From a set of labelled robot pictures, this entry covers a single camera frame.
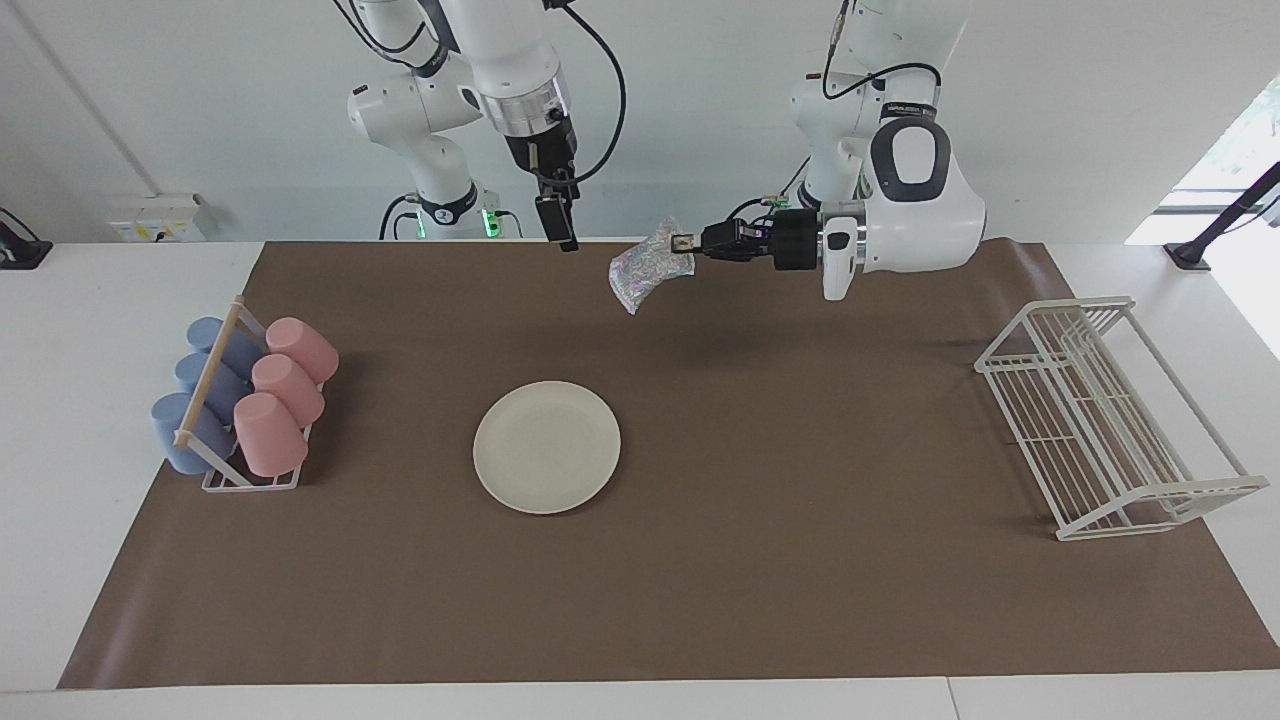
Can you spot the black clamp stand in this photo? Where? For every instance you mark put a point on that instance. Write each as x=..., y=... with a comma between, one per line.
x=1215, y=225

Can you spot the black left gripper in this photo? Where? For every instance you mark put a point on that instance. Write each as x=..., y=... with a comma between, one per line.
x=790, y=242

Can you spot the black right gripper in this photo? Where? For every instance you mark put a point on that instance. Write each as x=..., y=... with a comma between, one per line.
x=545, y=160

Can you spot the black table mount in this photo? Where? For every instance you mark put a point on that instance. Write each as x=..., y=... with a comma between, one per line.
x=20, y=250

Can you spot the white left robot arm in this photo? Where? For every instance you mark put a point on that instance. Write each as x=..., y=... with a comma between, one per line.
x=930, y=220

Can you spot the white wall socket box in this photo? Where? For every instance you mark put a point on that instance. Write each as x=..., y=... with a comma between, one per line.
x=155, y=218

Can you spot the pink plastic cup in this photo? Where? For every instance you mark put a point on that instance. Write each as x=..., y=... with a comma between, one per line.
x=303, y=347
x=290, y=388
x=268, y=435

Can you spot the round cream plate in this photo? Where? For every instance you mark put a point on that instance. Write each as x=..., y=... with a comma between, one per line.
x=547, y=447

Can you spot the blue plastic cup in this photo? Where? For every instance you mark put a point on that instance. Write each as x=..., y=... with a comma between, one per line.
x=172, y=430
x=203, y=335
x=192, y=372

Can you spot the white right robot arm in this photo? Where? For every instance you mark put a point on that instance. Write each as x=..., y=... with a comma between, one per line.
x=500, y=50

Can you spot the brown table mat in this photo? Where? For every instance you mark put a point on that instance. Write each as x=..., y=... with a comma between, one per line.
x=750, y=600

